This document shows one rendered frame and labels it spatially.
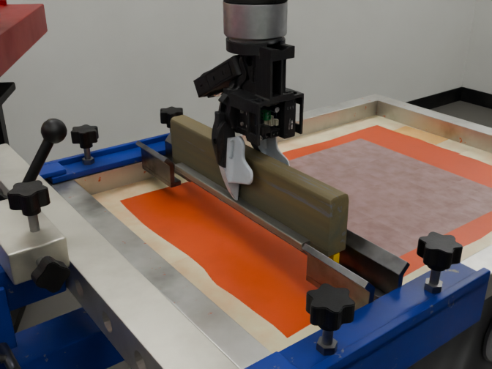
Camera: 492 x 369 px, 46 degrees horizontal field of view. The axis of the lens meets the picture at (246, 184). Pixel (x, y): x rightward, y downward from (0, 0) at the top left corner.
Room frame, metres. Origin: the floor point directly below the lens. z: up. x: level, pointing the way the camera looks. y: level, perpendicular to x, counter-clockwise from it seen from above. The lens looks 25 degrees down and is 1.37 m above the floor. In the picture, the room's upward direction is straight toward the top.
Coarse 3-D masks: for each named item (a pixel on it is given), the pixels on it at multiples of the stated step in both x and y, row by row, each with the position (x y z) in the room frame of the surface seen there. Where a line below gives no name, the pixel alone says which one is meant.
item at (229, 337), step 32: (320, 128) 1.15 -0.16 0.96; (448, 128) 1.10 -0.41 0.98; (480, 128) 1.06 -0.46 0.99; (64, 192) 0.78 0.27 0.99; (96, 192) 0.85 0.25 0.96; (96, 224) 0.68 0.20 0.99; (128, 256) 0.60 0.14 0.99; (160, 256) 0.60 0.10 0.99; (480, 256) 0.60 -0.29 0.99; (160, 288) 0.53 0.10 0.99; (192, 288) 0.53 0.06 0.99; (192, 320) 0.48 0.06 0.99; (224, 320) 0.48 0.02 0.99; (224, 352) 0.43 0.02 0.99; (256, 352) 0.43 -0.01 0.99
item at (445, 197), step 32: (448, 160) 0.99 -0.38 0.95; (384, 192) 0.85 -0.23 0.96; (416, 192) 0.85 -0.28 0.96; (448, 192) 0.85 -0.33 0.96; (480, 192) 0.85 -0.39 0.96; (352, 224) 0.74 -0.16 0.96; (384, 224) 0.74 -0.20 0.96; (416, 224) 0.74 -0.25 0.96; (448, 224) 0.74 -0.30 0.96; (480, 224) 0.74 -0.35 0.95; (192, 256) 0.66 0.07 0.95; (224, 256) 0.66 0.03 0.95; (256, 256) 0.66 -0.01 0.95; (288, 256) 0.66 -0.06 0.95; (416, 256) 0.66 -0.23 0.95; (224, 288) 0.58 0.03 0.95; (256, 288) 0.58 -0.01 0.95; (288, 288) 0.58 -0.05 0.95; (288, 320) 0.52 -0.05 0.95
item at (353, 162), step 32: (384, 128) 1.16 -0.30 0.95; (288, 160) 0.98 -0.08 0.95; (320, 160) 0.98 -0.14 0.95; (352, 160) 0.98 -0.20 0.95; (384, 160) 0.98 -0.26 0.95; (416, 160) 0.98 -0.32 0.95; (160, 192) 0.85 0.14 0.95; (192, 192) 0.85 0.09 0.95; (352, 192) 0.85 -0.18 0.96; (160, 224) 0.74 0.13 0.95; (192, 224) 0.74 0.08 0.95; (224, 224) 0.74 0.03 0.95; (256, 224) 0.74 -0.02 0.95
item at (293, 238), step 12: (180, 168) 0.80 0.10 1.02; (192, 168) 0.80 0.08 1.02; (192, 180) 0.77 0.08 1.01; (204, 180) 0.75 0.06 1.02; (216, 192) 0.72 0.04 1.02; (228, 192) 0.71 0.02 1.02; (240, 204) 0.68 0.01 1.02; (252, 216) 0.65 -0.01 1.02; (264, 216) 0.64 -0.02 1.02; (276, 228) 0.61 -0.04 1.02; (288, 228) 0.61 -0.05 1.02; (288, 240) 0.59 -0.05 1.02; (300, 240) 0.58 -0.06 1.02
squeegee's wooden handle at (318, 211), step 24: (192, 120) 0.83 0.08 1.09; (192, 144) 0.79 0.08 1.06; (216, 168) 0.74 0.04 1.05; (264, 168) 0.65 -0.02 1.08; (288, 168) 0.64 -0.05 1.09; (240, 192) 0.70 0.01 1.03; (264, 192) 0.65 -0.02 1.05; (288, 192) 0.62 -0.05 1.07; (312, 192) 0.58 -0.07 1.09; (336, 192) 0.58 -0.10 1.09; (288, 216) 0.61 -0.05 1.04; (312, 216) 0.58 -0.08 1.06; (336, 216) 0.57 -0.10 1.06; (312, 240) 0.58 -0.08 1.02; (336, 240) 0.57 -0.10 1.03
